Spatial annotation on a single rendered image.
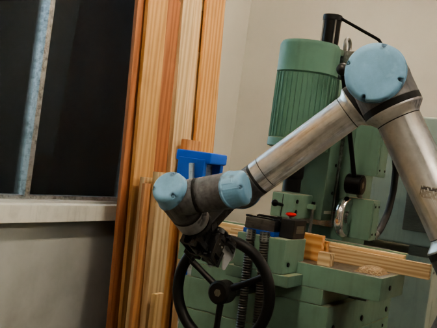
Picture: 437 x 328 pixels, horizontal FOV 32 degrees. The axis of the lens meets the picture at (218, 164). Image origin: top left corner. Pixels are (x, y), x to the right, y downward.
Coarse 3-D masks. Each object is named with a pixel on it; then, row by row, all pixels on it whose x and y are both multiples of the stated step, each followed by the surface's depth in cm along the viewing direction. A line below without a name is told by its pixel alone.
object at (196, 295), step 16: (192, 288) 216; (208, 288) 214; (192, 304) 216; (208, 304) 213; (224, 304) 211; (288, 304) 202; (304, 304) 199; (336, 304) 203; (352, 304) 213; (368, 304) 226; (384, 304) 240; (272, 320) 203; (288, 320) 201; (304, 320) 199; (320, 320) 197; (336, 320) 203; (352, 320) 215; (368, 320) 227
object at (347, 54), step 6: (348, 54) 233; (342, 60) 233; (342, 144) 232; (342, 150) 232; (336, 174) 232; (336, 180) 232; (336, 186) 232; (336, 192) 232; (336, 198) 233; (330, 216) 232; (306, 222) 236; (318, 222) 234; (324, 222) 233; (330, 222) 232
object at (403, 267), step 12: (336, 252) 212; (348, 252) 211; (360, 252) 209; (360, 264) 209; (372, 264) 207; (384, 264) 205; (396, 264) 204; (408, 264) 202; (420, 264) 201; (420, 276) 201
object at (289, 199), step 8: (280, 192) 218; (288, 192) 226; (280, 200) 217; (288, 200) 216; (296, 200) 216; (304, 200) 222; (272, 208) 218; (280, 208) 217; (288, 208) 216; (296, 208) 217; (304, 208) 222; (280, 216) 217; (296, 216) 218; (304, 216) 223
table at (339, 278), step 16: (240, 272) 198; (256, 272) 196; (304, 272) 200; (320, 272) 198; (336, 272) 196; (352, 272) 194; (320, 288) 198; (336, 288) 195; (352, 288) 193; (368, 288) 191; (384, 288) 193; (400, 288) 205
